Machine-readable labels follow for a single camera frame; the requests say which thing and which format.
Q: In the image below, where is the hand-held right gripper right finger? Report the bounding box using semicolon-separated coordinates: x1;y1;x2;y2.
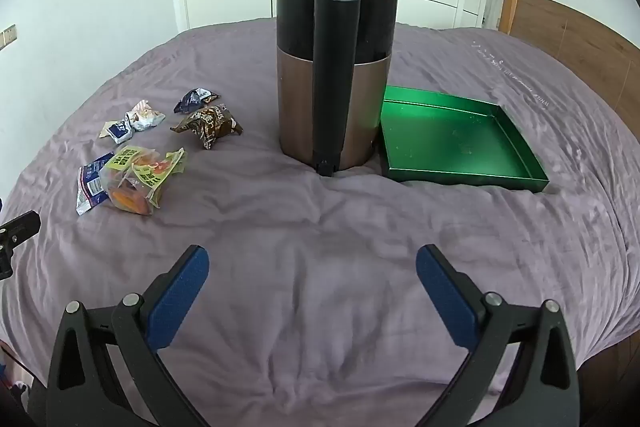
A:
416;244;581;427

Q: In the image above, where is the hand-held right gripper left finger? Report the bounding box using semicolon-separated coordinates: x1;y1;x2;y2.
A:
46;245;211;427

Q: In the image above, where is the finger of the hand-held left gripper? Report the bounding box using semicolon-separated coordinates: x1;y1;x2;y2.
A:
0;211;42;280

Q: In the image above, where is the green metal tray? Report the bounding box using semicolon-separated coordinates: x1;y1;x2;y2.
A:
380;85;550;194

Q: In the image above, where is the black and gold snack packet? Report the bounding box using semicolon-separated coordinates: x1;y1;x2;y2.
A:
170;104;245;151

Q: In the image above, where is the large blue white snack packet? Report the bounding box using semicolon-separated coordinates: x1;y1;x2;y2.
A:
76;151;117;216

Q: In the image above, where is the clear bag with yellow labels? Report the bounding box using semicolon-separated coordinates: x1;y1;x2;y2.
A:
98;145;188;215

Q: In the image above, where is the small blue white snack packet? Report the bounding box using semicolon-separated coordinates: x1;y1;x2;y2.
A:
98;119;136;145

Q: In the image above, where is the purple bed sheet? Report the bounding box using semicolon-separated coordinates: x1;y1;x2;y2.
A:
0;18;631;427

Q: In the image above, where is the white crumpled snack packet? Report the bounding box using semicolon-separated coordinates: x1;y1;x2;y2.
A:
125;99;166;131

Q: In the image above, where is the dark blue crumpled snack wrapper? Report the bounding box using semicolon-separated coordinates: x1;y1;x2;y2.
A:
173;89;222;114

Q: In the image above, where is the black and copper electric kettle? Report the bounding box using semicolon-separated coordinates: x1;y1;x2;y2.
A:
274;0;399;176

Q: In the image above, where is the wooden headboard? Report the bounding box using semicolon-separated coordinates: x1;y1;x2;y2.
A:
498;0;640;108

